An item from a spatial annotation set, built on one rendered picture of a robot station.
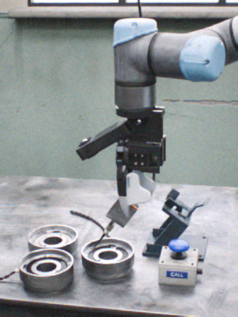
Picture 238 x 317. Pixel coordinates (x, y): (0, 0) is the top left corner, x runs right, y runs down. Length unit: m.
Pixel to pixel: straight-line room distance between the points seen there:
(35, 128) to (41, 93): 0.18
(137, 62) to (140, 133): 0.14
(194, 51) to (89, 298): 0.48
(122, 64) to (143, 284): 0.42
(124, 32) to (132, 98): 0.11
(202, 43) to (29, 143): 2.04
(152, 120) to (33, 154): 1.92
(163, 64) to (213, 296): 0.43
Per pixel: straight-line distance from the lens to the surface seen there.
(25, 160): 2.97
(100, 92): 2.76
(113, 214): 1.15
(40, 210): 1.47
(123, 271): 1.16
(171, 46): 0.99
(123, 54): 1.03
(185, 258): 1.15
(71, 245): 1.22
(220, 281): 1.17
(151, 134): 1.07
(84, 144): 1.11
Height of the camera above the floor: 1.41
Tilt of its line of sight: 20 degrees down
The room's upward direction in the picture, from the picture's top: 1 degrees counter-clockwise
